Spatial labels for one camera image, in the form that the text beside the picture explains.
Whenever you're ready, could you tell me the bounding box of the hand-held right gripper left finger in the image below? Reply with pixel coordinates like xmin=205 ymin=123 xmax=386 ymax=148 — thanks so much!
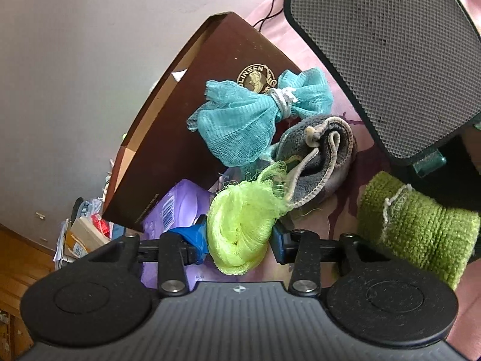
xmin=88 ymin=214 xmax=209 ymax=297

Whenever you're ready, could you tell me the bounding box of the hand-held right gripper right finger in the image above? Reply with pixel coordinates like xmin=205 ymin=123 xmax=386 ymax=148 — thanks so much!
xmin=271 ymin=226 xmax=391 ymax=297

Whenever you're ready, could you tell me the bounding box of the yellow-green mesh cloth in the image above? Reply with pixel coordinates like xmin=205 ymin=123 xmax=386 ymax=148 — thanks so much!
xmin=207 ymin=161 xmax=292 ymax=276

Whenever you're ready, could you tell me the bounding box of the grey drawstring cloth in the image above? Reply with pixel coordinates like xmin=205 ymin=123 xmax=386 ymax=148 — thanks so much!
xmin=272 ymin=115 xmax=357 ymax=209

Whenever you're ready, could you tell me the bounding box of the brown cardboard box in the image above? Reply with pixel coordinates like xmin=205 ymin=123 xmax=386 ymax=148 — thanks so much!
xmin=101 ymin=12 xmax=305 ymax=234

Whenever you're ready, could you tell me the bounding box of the teal mesh cloth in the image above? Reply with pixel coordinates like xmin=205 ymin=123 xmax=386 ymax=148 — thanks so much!
xmin=187 ymin=67 xmax=334 ymax=168

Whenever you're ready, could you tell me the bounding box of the purple packet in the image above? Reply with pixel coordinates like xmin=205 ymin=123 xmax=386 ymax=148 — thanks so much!
xmin=141 ymin=178 xmax=211 ymax=294

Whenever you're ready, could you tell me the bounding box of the red packet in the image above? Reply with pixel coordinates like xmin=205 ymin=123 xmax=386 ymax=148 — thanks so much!
xmin=90 ymin=214 xmax=113 ymax=236

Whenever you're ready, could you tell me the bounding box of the beige carton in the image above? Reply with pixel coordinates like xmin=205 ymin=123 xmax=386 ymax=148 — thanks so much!
xmin=69 ymin=216 xmax=111 ymax=254

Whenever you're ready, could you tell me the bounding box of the green knitted cloth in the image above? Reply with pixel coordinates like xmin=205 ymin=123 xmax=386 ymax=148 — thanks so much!
xmin=356 ymin=171 xmax=481 ymax=290

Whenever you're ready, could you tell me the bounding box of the pink printed tablecloth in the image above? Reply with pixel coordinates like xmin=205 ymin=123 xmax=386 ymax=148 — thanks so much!
xmin=210 ymin=0 xmax=481 ymax=354

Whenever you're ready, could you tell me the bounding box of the grey mesh panel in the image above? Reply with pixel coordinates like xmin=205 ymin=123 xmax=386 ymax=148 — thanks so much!
xmin=283 ymin=0 xmax=481 ymax=175

